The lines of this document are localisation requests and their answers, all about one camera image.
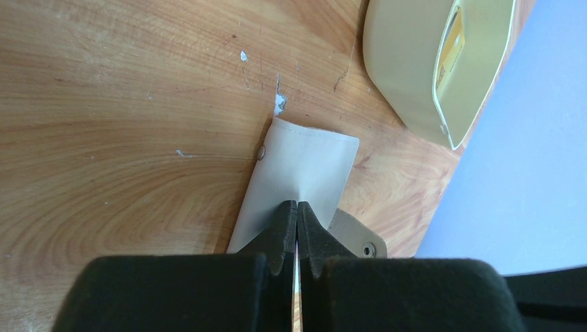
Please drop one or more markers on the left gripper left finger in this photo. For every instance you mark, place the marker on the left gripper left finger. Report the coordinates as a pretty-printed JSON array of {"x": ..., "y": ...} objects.
[{"x": 250, "y": 290}]

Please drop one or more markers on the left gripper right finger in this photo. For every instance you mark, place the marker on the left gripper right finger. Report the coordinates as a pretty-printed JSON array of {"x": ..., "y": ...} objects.
[{"x": 343, "y": 292}]

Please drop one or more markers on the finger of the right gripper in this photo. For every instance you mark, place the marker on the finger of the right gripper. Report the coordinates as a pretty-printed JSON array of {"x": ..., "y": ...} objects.
[{"x": 551, "y": 301}]

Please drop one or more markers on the beige leather card holder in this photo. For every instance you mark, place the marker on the beige leather card holder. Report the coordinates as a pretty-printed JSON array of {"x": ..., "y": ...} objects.
[{"x": 304, "y": 164}]

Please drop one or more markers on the beige oval plastic tray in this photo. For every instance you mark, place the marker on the beige oval plastic tray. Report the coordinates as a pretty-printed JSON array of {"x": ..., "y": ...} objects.
[{"x": 402, "y": 42}]

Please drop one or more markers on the gold VIP card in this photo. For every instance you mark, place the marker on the gold VIP card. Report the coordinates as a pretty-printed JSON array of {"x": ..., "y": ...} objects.
[{"x": 453, "y": 43}]

